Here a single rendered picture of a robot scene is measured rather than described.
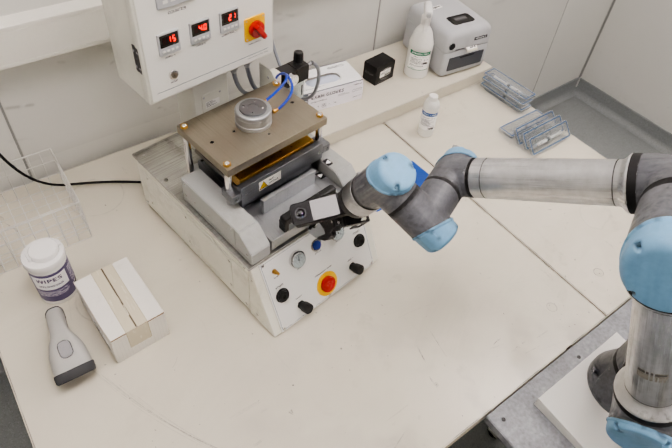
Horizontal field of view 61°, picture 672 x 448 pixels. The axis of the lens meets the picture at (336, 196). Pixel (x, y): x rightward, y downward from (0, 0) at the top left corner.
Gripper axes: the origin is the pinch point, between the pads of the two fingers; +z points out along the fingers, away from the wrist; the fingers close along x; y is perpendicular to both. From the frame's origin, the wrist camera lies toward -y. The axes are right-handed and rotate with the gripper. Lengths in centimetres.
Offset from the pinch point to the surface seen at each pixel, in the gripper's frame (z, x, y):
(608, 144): 78, 30, 223
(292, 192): 0.5, 9.0, -1.1
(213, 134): -3.2, 23.1, -16.8
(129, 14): -18, 42, -32
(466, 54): 19, 53, 84
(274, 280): 5.2, -8.6, -8.7
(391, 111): 28, 38, 53
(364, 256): 10.4, -7.3, 17.7
